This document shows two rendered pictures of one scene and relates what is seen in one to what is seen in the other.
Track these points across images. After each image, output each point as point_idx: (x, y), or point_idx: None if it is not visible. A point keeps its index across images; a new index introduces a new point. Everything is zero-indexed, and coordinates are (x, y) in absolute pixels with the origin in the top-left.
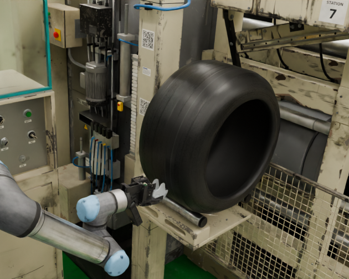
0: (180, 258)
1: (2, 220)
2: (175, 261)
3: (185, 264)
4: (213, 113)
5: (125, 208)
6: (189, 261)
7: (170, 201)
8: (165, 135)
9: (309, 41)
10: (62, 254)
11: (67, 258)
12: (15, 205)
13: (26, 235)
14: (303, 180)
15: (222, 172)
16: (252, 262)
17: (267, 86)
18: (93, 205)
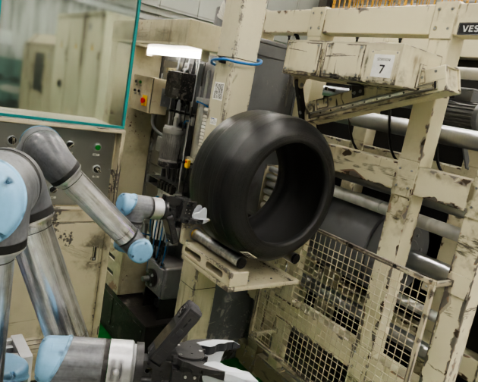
0: (231, 360)
1: (44, 161)
2: (224, 361)
3: (234, 367)
4: (260, 142)
5: (161, 215)
6: (240, 365)
7: (214, 244)
8: (213, 161)
9: (367, 105)
10: (105, 333)
11: (109, 337)
12: (58, 151)
13: (61, 183)
14: (355, 248)
15: (275, 233)
16: (300, 350)
17: (322, 138)
18: (131, 198)
